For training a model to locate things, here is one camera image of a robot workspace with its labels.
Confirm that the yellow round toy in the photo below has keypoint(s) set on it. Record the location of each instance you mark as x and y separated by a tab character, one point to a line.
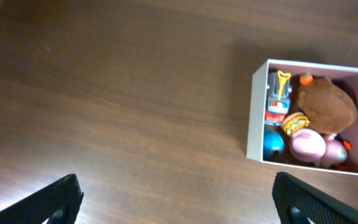
294	122

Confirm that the red grey toy fire truck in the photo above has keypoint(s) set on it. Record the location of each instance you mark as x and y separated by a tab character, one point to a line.
278	90

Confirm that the pink white duck toy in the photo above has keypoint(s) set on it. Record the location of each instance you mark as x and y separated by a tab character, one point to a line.
325	151

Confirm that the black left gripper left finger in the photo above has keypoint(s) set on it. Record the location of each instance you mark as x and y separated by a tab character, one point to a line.
58	202

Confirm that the blue ball toy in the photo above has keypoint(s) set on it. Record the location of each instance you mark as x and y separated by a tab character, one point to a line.
273	144

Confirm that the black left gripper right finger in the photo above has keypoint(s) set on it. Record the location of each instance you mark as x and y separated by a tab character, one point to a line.
298	202

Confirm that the brown plush toy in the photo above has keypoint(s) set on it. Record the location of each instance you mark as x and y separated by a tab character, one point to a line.
329	108

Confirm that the white cardboard box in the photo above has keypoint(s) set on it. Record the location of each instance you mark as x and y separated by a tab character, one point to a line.
349	75

